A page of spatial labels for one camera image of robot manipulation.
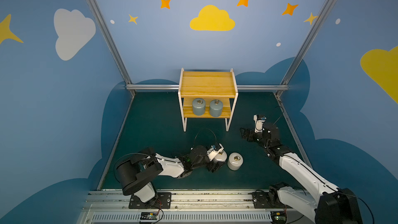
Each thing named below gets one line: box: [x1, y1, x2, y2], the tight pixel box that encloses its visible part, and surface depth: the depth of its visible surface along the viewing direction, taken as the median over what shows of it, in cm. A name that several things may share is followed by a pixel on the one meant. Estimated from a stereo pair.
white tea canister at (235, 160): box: [226, 151, 244, 171], surface depth 82 cm
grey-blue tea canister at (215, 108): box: [209, 99, 224, 118], surface depth 86 cm
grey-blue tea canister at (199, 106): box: [192, 98, 206, 116], surface depth 86 cm
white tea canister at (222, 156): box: [212, 149, 228, 163], surface depth 81 cm
